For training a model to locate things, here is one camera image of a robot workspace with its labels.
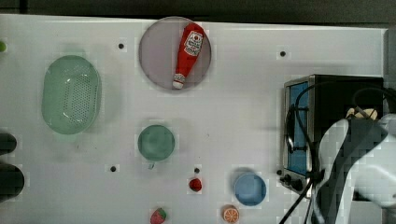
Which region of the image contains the yellow plush peeled banana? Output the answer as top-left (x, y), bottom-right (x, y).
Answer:
top-left (346, 107), bottom-right (378, 120)

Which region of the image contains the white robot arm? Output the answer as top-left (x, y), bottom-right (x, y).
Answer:
top-left (308, 114), bottom-right (396, 224)

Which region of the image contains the toaster oven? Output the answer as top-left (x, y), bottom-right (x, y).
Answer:
top-left (279, 75), bottom-right (384, 194)

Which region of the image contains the green mug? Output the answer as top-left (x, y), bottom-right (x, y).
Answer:
top-left (137, 125), bottom-right (176, 170)

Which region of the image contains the small red ladybug toy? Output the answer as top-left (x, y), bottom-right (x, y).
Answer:
top-left (189, 178), bottom-right (203, 192)

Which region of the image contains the red plush ketchup bottle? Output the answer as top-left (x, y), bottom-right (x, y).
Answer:
top-left (173, 22), bottom-right (205, 90)

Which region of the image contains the blue cup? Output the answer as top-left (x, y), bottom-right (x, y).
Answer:
top-left (233, 173), bottom-right (267, 206)

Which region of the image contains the orange slice toy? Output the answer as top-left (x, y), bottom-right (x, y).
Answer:
top-left (221, 205), bottom-right (239, 224)

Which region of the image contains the red strawberry toy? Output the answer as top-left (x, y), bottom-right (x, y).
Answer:
top-left (149, 208), bottom-right (167, 224)

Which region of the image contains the green oval colander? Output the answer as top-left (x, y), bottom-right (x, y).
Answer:
top-left (41, 55), bottom-right (102, 134)

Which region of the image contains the black cylinder upper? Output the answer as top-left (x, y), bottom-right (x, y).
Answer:
top-left (0, 133), bottom-right (17, 155)

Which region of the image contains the black cylinder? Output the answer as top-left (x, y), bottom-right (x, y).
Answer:
top-left (0, 133), bottom-right (17, 155)
top-left (0, 164), bottom-right (25, 203)

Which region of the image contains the black cylinder lower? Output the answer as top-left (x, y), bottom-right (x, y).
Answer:
top-left (0, 164), bottom-right (25, 203)

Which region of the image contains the lime green object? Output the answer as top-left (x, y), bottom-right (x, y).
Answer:
top-left (0, 41), bottom-right (7, 52)

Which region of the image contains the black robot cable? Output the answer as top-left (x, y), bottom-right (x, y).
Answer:
top-left (278, 81), bottom-right (396, 224)

